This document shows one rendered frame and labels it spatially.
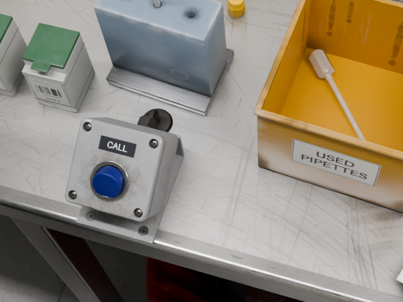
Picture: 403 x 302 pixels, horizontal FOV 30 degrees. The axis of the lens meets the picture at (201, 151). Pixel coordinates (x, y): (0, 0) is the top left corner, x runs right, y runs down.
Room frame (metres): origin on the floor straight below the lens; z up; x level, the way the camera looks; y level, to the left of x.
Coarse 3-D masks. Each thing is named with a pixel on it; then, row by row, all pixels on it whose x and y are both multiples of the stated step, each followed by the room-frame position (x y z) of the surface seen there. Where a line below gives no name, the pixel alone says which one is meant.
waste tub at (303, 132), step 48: (336, 0) 0.37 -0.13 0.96; (384, 0) 0.35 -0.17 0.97; (288, 48) 0.33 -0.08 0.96; (336, 48) 0.37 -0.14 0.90; (384, 48) 0.35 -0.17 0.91; (288, 96) 0.33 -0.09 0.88; (384, 96) 0.32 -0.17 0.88; (288, 144) 0.26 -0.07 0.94; (336, 144) 0.24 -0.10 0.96; (384, 144) 0.27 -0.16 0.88; (384, 192) 0.22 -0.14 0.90
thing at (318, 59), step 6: (312, 54) 0.37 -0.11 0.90; (318, 54) 0.36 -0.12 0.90; (324, 54) 0.36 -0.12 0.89; (312, 60) 0.36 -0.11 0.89; (318, 60) 0.36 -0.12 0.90; (324, 60) 0.36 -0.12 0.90; (312, 66) 0.36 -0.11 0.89; (318, 66) 0.35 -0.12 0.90; (324, 66) 0.35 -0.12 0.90; (330, 66) 0.35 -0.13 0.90; (318, 72) 0.35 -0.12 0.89; (324, 72) 0.34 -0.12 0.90; (330, 72) 0.35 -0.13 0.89
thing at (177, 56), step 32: (128, 0) 0.40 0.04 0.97; (160, 0) 0.39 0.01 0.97; (192, 0) 0.39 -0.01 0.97; (128, 32) 0.38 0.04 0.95; (160, 32) 0.37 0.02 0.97; (192, 32) 0.36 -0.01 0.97; (224, 32) 0.38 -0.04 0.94; (128, 64) 0.39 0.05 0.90; (160, 64) 0.37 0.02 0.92; (192, 64) 0.35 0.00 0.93; (224, 64) 0.37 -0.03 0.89; (160, 96) 0.36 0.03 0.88; (192, 96) 0.35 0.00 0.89
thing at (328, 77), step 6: (330, 78) 0.34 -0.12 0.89; (330, 84) 0.33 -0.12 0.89; (336, 90) 0.33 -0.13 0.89; (336, 96) 0.32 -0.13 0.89; (342, 102) 0.31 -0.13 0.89; (342, 108) 0.31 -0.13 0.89; (348, 108) 0.31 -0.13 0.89; (348, 114) 0.30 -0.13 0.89; (354, 120) 0.30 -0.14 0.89; (354, 126) 0.29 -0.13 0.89; (360, 132) 0.28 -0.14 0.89; (360, 138) 0.28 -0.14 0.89
